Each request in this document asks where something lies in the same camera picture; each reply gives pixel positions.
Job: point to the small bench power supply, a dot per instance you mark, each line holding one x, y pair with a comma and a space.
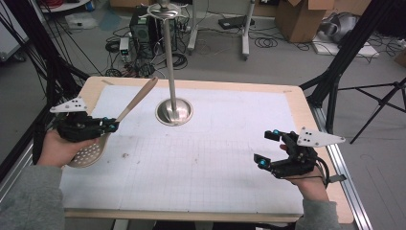
124, 49

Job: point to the aluminium frame rail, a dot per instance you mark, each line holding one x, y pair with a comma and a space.
14, 180
351, 198

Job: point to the white round table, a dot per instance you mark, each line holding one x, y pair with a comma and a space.
63, 4

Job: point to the black metal frame stand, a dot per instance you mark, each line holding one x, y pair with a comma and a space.
351, 44
41, 38

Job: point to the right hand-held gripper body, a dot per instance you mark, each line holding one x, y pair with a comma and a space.
301, 159

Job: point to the white plastic bag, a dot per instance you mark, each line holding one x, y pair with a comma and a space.
81, 21

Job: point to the beige slotted spoon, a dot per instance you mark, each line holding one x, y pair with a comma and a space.
137, 99

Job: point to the steel utensil hanging stand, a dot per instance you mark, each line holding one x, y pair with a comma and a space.
171, 64

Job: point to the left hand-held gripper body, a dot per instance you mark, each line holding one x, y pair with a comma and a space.
79, 126

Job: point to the open cardboard box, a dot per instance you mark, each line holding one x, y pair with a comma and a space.
298, 22

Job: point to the black tripod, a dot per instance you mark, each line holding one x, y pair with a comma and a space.
381, 102

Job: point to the white grid paper mat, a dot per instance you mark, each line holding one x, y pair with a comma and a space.
207, 153

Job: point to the flat black box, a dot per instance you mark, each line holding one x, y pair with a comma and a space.
236, 21

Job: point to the black computer tower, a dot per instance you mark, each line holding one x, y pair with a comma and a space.
142, 32

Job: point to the white rolling stand legs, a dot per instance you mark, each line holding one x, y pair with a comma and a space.
245, 35

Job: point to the silver grey bag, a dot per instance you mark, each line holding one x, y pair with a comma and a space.
341, 27

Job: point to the person's right hand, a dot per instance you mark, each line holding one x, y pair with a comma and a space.
311, 187

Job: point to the white flat board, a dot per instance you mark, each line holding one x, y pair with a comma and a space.
351, 49

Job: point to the person's left hand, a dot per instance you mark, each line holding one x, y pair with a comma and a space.
56, 150

